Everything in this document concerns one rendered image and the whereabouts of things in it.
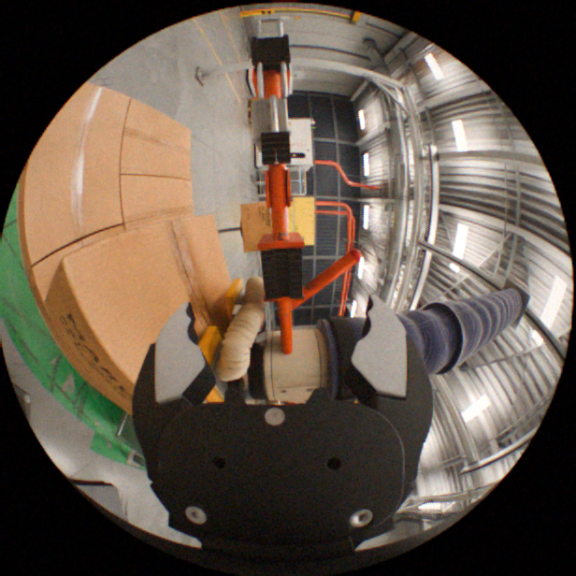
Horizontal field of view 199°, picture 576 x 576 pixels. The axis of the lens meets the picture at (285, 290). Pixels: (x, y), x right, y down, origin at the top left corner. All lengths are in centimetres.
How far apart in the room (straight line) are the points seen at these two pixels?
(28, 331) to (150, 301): 97
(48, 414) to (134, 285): 111
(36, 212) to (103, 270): 45
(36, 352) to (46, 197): 73
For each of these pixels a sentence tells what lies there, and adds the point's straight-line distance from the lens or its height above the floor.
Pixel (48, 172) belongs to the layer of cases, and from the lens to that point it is 67.
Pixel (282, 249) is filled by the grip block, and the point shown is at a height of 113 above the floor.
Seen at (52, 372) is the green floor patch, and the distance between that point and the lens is 118.
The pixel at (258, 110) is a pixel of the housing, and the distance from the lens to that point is 26.
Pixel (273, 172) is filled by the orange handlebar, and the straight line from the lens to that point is 22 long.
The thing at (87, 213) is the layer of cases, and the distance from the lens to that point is 66.
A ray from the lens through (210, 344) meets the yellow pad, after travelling 26.
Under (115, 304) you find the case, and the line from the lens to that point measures 21.
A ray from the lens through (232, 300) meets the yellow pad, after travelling 36.
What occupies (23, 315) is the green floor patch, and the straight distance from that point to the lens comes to 113.
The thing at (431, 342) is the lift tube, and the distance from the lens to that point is 46.
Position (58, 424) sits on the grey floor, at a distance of 129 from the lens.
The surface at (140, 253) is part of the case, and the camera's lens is 25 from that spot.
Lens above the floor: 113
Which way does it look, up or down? 1 degrees down
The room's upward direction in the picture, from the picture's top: 88 degrees clockwise
